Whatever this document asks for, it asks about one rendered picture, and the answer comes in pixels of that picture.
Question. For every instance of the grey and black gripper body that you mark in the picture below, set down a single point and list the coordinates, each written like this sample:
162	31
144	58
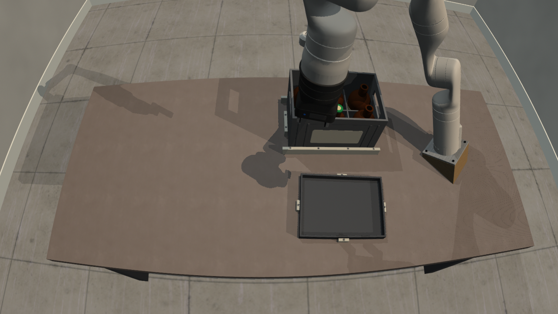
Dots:
321	84

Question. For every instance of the grey bottle crate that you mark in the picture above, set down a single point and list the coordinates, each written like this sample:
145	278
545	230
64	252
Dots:
343	132

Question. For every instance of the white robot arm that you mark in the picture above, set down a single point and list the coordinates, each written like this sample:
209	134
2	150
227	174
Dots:
330	36

